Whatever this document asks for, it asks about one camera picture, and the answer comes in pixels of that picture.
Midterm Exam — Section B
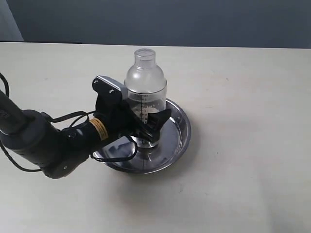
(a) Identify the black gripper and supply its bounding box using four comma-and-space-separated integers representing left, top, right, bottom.
93, 93, 172, 143

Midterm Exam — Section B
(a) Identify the clear plastic shaker bottle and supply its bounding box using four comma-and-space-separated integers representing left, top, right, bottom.
123, 48, 168, 149

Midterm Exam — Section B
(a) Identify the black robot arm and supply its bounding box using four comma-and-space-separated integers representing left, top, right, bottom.
0, 92, 172, 179

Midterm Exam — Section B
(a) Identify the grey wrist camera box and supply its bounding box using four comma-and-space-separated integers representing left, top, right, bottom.
92, 75, 128, 104

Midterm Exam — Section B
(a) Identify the black cable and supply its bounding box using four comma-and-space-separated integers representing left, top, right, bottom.
0, 71, 139, 173

